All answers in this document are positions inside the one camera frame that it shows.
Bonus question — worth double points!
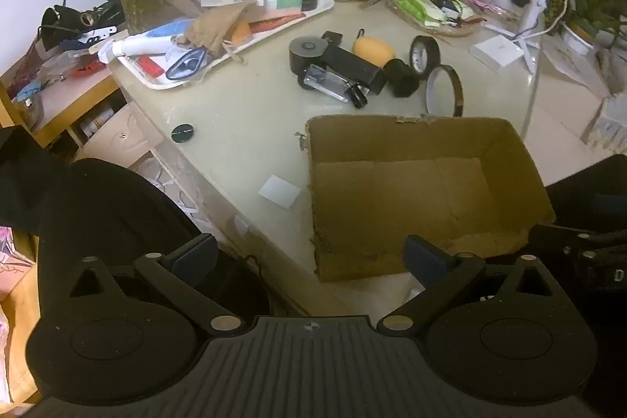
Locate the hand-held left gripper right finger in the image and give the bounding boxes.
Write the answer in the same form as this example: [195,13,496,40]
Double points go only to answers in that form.
[377,234,569,335]

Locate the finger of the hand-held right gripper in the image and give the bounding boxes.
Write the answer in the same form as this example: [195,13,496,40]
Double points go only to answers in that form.
[528,224,596,259]

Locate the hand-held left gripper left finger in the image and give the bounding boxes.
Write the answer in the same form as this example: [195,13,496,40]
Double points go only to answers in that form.
[69,233,244,335]

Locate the brown cardboard box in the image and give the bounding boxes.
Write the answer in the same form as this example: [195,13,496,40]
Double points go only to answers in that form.
[304,114,556,282]

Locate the large thin tape roll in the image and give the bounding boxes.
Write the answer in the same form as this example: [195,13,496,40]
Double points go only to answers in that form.
[424,64,464,118]

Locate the black hexagonal block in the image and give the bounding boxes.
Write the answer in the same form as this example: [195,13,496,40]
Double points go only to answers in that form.
[383,58,421,98]

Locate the clear plastic case black caps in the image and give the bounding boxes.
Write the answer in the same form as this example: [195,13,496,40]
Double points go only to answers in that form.
[296,64,369,109]

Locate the long black box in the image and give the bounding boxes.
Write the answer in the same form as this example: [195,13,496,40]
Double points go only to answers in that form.
[323,45,386,94]

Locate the black tape roll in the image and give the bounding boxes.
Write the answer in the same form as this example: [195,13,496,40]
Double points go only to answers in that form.
[410,35,440,76]

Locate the black cylinder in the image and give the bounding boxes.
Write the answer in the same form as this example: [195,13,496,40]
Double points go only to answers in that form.
[289,37,334,75]

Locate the white paper square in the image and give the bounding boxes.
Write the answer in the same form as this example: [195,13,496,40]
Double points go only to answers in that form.
[259,174,302,209]

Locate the round dark green cap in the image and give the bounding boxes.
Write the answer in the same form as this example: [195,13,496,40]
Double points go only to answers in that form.
[171,121,195,143]

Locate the white drawer cabinet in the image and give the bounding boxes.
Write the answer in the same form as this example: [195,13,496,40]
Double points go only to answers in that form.
[73,102,165,169]

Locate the loose paper sheets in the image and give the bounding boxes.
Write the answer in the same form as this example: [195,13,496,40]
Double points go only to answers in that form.
[539,36,613,100]

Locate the pink printed paper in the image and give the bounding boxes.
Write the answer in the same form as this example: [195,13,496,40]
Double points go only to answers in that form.
[0,227,37,301]

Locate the red lighter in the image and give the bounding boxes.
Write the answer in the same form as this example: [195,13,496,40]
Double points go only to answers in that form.
[134,56,165,78]

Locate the white square box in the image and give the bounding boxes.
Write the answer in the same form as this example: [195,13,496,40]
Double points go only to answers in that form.
[470,35,525,72]

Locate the wooden shelf unit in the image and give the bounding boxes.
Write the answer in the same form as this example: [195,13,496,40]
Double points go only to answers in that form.
[0,65,121,145]

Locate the yellow egg-shaped pouch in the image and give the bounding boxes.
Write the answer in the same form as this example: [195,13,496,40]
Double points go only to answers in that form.
[352,29,395,67]

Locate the white tube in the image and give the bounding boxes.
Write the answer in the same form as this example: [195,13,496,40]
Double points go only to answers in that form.
[98,32,172,63]

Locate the orange packet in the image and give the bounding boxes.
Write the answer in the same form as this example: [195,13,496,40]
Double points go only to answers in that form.
[230,20,252,47]

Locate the white blue printed packet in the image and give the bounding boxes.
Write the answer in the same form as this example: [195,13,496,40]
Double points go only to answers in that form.
[142,20,197,42]

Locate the brown paper pouch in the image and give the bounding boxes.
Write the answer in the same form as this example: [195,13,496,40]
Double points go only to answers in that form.
[186,2,250,54]

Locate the clear plastic tray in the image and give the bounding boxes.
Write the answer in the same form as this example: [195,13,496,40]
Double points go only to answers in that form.
[389,0,486,37]

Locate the white tripod stand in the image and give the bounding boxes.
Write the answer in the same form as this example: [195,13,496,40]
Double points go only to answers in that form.
[509,0,547,73]

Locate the potted green plant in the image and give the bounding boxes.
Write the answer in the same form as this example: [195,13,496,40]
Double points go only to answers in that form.
[558,0,627,56]

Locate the red snack packet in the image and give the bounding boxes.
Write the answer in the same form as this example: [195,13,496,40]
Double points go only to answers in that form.
[250,14,295,32]

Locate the green wet wipes packet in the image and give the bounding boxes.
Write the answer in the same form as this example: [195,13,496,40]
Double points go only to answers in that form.
[397,0,432,27]

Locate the small black printed box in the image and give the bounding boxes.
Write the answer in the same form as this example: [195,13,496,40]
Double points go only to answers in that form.
[431,0,464,20]

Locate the white tray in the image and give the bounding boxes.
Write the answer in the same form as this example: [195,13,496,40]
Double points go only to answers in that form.
[108,0,336,92]

